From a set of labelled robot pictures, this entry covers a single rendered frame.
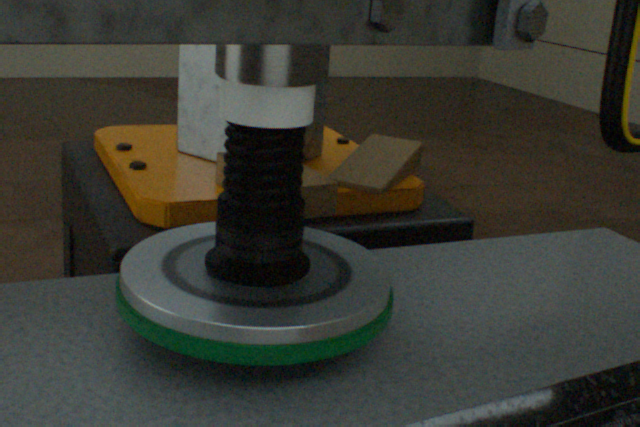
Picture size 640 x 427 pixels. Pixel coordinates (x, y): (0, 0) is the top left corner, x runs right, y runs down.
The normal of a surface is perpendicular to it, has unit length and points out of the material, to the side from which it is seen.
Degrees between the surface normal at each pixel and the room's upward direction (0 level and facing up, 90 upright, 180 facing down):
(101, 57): 90
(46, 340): 0
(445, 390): 0
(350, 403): 0
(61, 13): 90
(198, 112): 90
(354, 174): 11
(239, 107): 90
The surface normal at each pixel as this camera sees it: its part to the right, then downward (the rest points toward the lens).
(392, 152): 0.00, -0.89
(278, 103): 0.26, 0.30
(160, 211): -0.36, 0.25
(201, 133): -0.58, 0.19
